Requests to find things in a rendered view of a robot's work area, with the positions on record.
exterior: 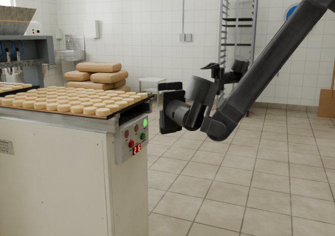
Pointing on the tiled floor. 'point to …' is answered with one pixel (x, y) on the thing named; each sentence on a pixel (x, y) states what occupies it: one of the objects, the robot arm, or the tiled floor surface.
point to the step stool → (151, 87)
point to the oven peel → (327, 101)
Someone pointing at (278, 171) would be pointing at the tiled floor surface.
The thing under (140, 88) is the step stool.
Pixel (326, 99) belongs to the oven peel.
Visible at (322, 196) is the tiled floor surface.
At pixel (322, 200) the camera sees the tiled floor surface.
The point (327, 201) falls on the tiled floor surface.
